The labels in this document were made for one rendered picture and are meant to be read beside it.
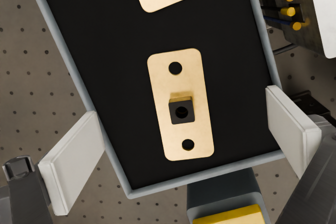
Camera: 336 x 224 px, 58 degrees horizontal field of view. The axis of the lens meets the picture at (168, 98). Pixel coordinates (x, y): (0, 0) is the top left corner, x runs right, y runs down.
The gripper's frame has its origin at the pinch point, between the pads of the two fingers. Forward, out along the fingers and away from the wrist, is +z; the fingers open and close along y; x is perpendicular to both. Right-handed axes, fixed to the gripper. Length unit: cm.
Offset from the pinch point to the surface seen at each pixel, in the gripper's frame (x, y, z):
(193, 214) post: -11.1, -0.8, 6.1
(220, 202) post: -10.1, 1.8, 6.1
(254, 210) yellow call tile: -9.9, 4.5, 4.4
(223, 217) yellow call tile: -10.4, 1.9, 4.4
